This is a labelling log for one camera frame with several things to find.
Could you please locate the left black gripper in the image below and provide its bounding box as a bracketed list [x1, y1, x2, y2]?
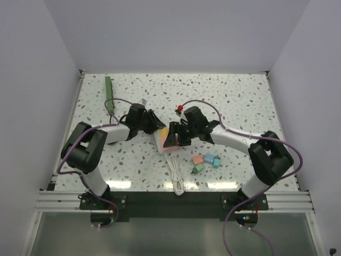
[136, 109, 165, 135]

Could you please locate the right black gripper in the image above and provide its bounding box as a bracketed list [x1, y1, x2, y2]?
[164, 121, 198, 147]

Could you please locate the pink cube charger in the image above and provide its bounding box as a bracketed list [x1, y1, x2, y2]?
[161, 136, 179, 154]

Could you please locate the salmon plug cube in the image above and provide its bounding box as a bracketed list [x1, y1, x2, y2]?
[191, 155, 204, 165]

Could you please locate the green plug cube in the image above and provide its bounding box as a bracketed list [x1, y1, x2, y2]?
[191, 164, 204, 175]

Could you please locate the blue plug cube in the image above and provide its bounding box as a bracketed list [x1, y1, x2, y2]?
[204, 153, 216, 165]

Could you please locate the teal plug cube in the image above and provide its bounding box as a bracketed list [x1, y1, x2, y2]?
[212, 156, 221, 169]

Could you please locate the white cable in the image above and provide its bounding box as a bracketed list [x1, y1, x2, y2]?
[164, 154, 186, 197]

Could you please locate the green power strip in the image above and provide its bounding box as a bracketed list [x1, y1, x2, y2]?
[105, 76, 115, 113]

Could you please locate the yellow plug cube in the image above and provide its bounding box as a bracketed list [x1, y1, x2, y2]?
[159, 127, 169, 140]

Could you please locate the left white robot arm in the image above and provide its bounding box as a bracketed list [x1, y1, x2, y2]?
[58, 103, 166, 209]

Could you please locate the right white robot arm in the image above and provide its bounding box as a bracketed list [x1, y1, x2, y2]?
[163, 105, 294, 210]

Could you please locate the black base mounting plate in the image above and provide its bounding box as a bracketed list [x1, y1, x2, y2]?
[78, 190, 270, 222]

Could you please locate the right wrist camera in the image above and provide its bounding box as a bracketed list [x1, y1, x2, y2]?
[175, 105, 186, 119]

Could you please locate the aluminium frame rail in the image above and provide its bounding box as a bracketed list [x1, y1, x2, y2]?
[34, 69, 87, 212]

